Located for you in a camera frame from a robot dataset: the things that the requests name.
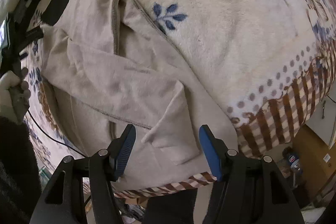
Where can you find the floral fleece blanket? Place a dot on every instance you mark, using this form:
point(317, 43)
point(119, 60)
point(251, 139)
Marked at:
point(266, 63)

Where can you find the white gloved left hand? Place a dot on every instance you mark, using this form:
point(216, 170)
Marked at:
point(15, 96)

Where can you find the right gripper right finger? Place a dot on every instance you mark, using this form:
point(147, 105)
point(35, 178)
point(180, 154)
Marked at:
point(246, 190)

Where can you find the beige fleece garment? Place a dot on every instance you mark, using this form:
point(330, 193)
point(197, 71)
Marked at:
point(111, 66)

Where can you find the brown cardboard box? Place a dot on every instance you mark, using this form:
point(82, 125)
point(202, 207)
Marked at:
point(317, 160)

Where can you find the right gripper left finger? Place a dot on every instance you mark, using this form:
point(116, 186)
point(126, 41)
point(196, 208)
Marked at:
point(62, 200)

